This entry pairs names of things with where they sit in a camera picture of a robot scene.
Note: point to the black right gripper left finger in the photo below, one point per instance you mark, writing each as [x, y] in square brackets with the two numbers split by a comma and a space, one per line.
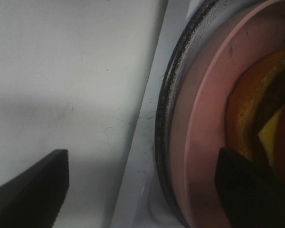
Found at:
[33, 199]

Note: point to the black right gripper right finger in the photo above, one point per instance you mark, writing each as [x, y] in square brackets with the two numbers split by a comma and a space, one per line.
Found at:
[250, 196]

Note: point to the toy hamburger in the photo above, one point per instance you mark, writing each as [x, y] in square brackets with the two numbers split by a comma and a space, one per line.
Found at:
[255, 114]

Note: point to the pink round plate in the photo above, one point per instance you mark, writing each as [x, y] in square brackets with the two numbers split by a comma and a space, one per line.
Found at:
[235, 36]

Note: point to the white microwave oven body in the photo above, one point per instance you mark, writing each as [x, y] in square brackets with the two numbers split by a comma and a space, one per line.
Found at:
[131, 210]

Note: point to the glass microwave turntable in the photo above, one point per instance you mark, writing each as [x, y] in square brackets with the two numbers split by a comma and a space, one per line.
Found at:
[191, 36]

